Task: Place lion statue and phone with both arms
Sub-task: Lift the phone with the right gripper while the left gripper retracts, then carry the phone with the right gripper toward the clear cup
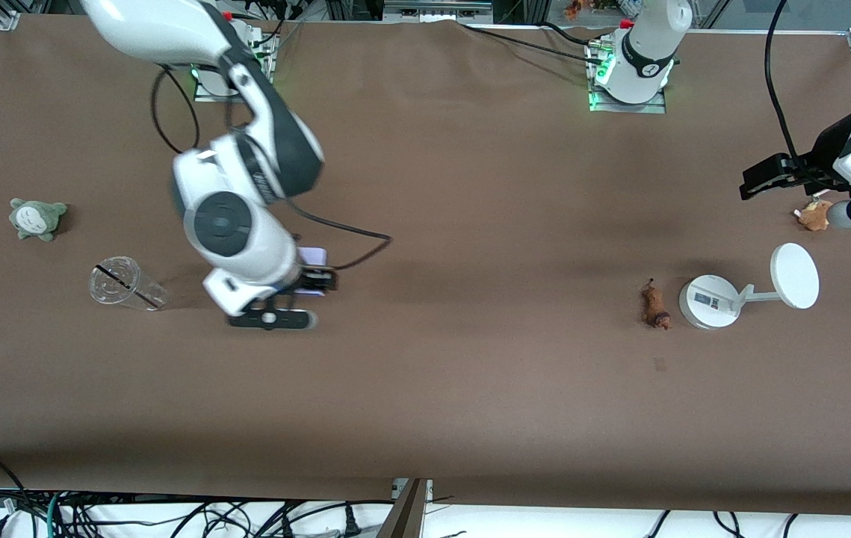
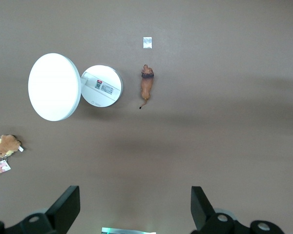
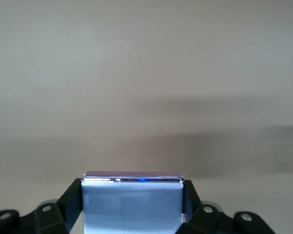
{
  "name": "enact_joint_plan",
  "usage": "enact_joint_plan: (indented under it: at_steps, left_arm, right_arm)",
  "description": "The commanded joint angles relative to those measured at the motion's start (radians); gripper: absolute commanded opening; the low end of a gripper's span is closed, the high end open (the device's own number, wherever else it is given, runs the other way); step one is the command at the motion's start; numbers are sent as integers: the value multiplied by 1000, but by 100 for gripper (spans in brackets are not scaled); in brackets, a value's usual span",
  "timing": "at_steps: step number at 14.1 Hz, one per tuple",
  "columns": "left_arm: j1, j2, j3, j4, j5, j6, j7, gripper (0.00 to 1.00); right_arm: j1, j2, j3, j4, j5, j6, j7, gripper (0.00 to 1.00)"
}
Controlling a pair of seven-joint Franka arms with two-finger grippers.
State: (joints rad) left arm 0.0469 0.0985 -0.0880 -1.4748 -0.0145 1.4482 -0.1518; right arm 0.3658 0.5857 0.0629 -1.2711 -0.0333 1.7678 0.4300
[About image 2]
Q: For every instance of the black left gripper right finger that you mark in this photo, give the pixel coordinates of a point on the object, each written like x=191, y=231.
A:
x=217, y=219

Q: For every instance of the white round desk lamp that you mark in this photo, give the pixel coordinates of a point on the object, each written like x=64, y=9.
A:
x=63, y=87

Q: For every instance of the brown lion figurine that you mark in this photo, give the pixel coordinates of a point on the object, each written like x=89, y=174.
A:
x=146, y=85

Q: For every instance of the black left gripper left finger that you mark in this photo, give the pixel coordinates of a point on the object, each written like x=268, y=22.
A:
x=51, y=214

